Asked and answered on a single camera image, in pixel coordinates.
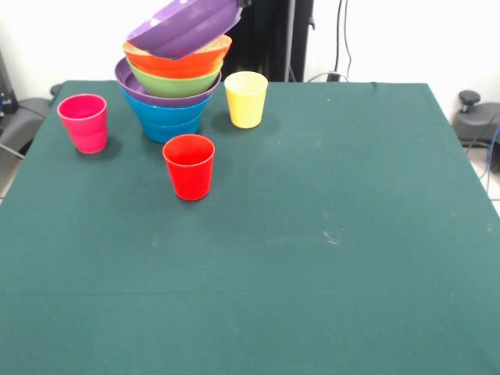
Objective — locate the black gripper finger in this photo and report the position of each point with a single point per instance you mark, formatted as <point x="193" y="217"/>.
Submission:
<point x="246" y="3"/>

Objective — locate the purple plastic bowl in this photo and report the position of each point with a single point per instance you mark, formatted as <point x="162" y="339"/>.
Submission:
<point x="125" y="80"/>
<point x="187" y="27"/>

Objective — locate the orange plastic bowl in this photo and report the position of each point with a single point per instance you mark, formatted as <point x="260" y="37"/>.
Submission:
<point x="195" y="64"/>

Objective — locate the yellow plastic cup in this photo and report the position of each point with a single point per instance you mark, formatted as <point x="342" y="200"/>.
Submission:
<point x="246" y="109"/>

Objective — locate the green plastic bowl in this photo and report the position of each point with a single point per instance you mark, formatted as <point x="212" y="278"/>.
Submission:
<point x="176" y="86"/>

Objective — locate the large blue plastic bowl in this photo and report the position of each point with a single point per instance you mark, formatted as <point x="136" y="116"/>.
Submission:
<point x="168" y="115"/>

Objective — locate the red plastic cup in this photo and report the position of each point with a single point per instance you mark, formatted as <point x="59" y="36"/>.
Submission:
<point x="191" y="176"/>

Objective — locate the small teal plastic bowl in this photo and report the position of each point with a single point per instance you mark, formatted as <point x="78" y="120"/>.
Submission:
<point x="172" y="134"/>

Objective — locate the pink plastic cup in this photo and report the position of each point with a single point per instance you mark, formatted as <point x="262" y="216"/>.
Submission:
<point x="84" y="125"/>

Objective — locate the grey equipment base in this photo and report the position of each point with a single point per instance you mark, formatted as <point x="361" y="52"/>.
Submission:
<point x="23" y="117"/>

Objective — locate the dark green tablecloth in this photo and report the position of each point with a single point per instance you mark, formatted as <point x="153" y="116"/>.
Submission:
<point x="273" y="254"/>

